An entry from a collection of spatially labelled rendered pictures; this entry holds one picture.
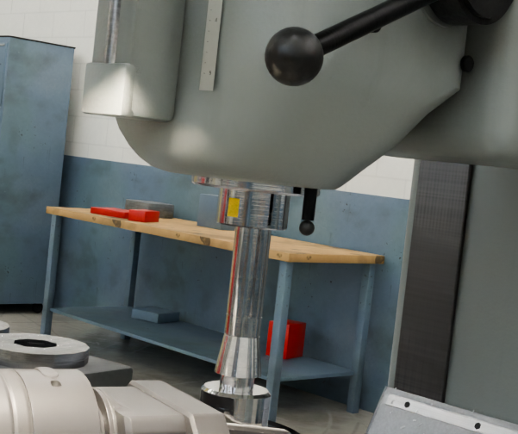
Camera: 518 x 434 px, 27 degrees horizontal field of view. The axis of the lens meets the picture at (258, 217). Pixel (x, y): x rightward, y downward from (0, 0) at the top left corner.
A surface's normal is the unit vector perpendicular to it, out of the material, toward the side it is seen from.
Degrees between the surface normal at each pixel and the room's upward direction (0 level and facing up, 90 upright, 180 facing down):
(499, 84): 90
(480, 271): 90
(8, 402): 44
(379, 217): 90
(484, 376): 90
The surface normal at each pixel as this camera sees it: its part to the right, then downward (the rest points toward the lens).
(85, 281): -0.72, -0.04
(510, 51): -0.02, 0.05
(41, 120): 0.69, 0.11
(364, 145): 0.52, 0.63
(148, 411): 0.11, -0.99
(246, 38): -0.30, 0.02
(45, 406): 0.45, -0.61
